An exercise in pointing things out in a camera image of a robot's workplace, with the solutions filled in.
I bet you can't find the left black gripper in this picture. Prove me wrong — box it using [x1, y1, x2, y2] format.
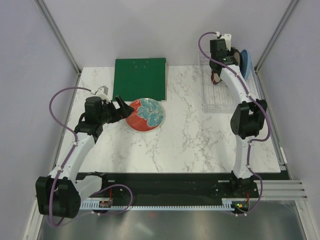
[97, 95, 134, 125]

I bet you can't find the red and teal floral plate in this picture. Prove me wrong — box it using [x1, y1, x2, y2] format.
[126, 98, 165, 133]

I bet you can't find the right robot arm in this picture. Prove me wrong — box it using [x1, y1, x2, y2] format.
[209, 34, 267, 197]

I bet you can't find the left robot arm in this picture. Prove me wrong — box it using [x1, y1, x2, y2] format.
[35, 96, 134, 219]

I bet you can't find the clear dish rack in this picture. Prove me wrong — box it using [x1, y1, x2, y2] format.
[198, 49, 264, 113]

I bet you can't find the dark red plate rear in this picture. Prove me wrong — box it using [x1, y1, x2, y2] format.
[233, 48, 243, 68]

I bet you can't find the dark red plate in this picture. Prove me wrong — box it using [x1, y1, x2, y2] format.
[210, 69, 222, 85]
[233, 48, 243, 68]

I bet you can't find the green board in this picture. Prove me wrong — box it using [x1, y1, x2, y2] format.
[113, 58, 167, 102]

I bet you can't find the dark red plate front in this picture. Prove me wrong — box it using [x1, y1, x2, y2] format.
[210, 69, 222, 85]

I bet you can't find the blue plate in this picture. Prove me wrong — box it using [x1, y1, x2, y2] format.
[240, 49, 252, 81]

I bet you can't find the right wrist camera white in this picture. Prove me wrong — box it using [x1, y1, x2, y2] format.
[216, 31, 232, 51]

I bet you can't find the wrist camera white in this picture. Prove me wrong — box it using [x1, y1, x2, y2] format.
[91, 85, 110, 103]
[216, 31, 232, 51]

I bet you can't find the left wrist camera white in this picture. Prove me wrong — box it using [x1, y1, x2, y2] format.
[91, 85, 110, 103]

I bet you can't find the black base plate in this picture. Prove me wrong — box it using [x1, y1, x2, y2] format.
[91, 172, 259, 206]

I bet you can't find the right aluminium frame post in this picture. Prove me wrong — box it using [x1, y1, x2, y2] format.
[254, 0, 301, 73]

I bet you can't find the aluminium frame post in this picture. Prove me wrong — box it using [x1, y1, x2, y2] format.
[34, 0, 83, 75]
[254, 0, 301, 73]

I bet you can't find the white cable duct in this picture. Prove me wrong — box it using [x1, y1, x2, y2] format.
[80, 198, 251, 211]

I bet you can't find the left aluminium frame post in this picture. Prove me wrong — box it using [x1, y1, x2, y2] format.
[34, 0, 83, 75]

